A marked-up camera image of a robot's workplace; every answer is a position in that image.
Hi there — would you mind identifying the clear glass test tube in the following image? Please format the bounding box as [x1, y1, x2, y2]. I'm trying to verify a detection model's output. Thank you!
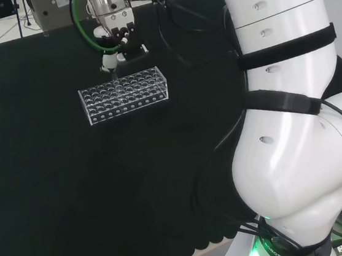
[109, 66, 124, 103]

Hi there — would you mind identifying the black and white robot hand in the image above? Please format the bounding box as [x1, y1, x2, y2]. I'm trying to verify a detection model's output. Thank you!
[91, 7, 152, 75]

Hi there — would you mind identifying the black bench cloth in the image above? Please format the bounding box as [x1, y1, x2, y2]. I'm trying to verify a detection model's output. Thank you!
[0, 0, 342, 256]

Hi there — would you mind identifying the clear test tube rack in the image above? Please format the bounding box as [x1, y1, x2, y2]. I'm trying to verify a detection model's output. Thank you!
[76, 66, 172, 128]

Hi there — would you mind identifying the green cable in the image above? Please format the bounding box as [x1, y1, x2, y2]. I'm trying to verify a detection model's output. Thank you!
[70, 0, 120, 57]

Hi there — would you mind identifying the black device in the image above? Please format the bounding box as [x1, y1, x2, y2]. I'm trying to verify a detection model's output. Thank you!
[0, 0, 18, 20]

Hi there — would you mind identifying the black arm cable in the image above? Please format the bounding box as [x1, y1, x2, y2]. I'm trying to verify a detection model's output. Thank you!
[131, 0, 244, 74]

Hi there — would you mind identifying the grey metal box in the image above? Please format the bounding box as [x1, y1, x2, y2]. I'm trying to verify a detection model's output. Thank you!
[30, 0, 98, 35]

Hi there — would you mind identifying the blue tripod leg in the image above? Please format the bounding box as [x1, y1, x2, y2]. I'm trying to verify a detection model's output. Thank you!
[13, 0, 24, 39]

